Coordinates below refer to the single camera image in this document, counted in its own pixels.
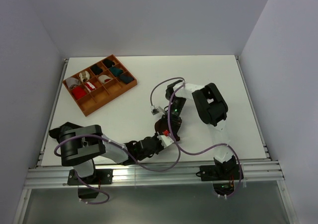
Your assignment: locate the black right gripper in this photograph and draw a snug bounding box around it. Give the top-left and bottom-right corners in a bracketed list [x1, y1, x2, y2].
[161, 97, 186, 138]

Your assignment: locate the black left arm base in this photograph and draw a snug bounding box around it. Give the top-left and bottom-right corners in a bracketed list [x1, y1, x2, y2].
[67, 169, 113, 205]

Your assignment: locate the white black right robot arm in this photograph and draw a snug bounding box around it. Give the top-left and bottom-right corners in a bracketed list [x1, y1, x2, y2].
[165, 80, 238, 179]

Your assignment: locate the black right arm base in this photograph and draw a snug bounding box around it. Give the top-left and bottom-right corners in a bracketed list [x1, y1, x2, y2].
[196, 164, 244, 197]

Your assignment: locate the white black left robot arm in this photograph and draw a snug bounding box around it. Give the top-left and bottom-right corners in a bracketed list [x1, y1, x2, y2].
[49, 122, 168, 185]

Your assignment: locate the dark teal rolled sock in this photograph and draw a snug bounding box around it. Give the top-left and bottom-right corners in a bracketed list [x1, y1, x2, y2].
[119, 74, 134, 84]

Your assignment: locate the teal green rolled sock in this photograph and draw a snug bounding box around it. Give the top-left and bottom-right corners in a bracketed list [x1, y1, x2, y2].
[109, 67, 124, 77]

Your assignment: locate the orange wooden divider tray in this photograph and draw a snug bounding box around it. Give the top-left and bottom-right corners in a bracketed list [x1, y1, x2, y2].
[63, 55, 138, 116]

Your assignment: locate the white red rolled sock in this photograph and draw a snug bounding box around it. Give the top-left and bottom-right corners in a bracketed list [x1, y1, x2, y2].
[98, 75, 112, 84]

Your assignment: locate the red white striped sock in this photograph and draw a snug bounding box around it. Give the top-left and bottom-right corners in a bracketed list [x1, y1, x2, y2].
[84, 82, 96, 92]

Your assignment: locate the black patterned sock pile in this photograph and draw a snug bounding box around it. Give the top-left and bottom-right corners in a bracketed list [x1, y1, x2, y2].
[49, 122, 74, 143]

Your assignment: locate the beige brown rolled sock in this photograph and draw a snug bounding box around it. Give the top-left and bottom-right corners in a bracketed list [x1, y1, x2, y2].
[79, 71, 90, 82]

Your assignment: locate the grey white rolled sock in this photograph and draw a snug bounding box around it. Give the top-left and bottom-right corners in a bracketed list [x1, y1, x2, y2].
[65, 77, 80, 90]

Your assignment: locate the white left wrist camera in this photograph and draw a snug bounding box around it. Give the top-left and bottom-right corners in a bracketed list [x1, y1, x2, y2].
[157, 130, 174, 149]

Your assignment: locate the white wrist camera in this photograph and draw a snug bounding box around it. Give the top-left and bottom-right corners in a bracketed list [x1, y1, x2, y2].
[157, 130, 174, 149]
[151, 105, 165, 115]

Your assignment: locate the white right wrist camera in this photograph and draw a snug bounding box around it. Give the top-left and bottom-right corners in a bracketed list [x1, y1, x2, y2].
[151, 105, 165, 115]

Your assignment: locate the aluminium frame rail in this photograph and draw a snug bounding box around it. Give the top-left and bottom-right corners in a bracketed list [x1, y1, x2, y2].
[23, 160, 285, 189]

